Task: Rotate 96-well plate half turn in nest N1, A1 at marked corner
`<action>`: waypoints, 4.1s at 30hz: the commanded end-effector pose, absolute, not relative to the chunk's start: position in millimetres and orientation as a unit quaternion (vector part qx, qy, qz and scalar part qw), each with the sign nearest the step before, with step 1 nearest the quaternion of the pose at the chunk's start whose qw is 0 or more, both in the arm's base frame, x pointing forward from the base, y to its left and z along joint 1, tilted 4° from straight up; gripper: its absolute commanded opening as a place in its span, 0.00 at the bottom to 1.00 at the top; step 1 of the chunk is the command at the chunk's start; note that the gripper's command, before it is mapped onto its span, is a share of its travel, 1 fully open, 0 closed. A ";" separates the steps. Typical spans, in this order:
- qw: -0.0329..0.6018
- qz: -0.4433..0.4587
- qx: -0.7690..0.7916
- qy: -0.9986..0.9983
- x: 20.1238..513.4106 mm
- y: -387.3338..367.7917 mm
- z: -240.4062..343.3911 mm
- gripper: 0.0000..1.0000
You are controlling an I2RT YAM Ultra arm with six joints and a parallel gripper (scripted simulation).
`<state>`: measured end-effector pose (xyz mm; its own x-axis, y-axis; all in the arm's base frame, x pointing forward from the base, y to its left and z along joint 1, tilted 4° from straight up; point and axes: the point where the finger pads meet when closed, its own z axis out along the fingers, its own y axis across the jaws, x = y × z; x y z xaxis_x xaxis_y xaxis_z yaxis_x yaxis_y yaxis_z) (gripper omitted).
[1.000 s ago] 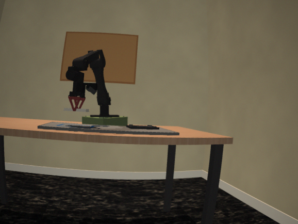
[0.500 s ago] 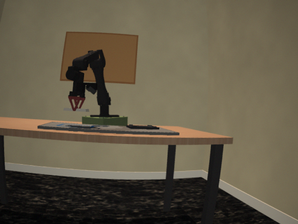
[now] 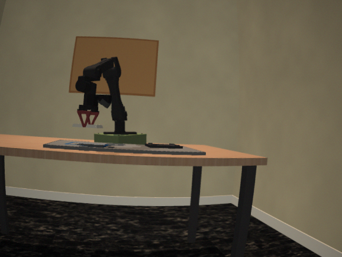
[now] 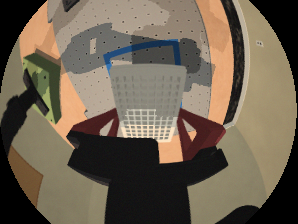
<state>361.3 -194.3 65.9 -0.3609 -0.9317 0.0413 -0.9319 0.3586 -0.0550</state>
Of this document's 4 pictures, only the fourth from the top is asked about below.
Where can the blue tape outline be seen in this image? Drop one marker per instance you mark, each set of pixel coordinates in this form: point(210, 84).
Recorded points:
point(144, 45)

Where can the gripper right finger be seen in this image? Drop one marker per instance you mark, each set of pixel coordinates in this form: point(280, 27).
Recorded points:
point(208, 133)

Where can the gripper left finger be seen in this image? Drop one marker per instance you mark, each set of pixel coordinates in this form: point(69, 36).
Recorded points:
point(95, 124)

